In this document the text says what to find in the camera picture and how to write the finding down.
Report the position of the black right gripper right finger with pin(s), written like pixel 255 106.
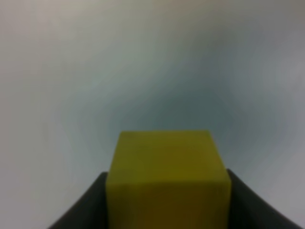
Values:
pixel 249 211

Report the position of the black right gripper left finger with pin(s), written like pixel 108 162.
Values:
pixel 90 211

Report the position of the yellow cube block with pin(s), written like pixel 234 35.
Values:
pixel 167 180

